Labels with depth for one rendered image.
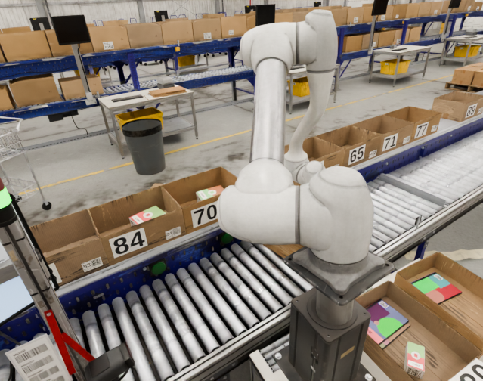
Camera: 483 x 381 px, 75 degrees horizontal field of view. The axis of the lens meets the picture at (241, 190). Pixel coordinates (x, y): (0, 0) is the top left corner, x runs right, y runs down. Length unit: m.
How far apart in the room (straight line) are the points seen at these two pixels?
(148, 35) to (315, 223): 5.56
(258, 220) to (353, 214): 0.22
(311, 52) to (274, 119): 0.30
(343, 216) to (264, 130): 0.34
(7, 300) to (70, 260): 0.60
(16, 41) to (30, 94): 0.72
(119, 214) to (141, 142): 2.44
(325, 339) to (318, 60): 0.87
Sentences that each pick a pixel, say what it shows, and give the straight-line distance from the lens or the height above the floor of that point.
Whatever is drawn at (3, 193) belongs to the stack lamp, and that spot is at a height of 1.61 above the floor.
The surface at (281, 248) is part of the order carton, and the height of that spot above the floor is 0.82.
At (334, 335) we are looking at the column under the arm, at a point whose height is 1.08.
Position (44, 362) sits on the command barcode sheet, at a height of 1.16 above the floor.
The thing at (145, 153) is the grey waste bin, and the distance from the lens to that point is 4.25.
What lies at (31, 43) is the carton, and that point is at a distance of 5.81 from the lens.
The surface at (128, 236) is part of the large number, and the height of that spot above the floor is 1.00.
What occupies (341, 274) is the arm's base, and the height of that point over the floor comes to 1.30.
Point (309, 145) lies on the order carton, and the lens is 2.39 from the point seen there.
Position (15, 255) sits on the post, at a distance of 0.80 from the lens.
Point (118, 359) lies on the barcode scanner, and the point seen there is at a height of 1.09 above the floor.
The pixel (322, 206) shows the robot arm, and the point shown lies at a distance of 0.76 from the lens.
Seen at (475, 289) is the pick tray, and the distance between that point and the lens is 1.77.
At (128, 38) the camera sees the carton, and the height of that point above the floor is 1.53.
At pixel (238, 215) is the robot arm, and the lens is 0.79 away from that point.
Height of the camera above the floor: 1.90
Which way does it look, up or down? 30 degrees down
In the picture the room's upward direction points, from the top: 3 degrees counter-clockwise
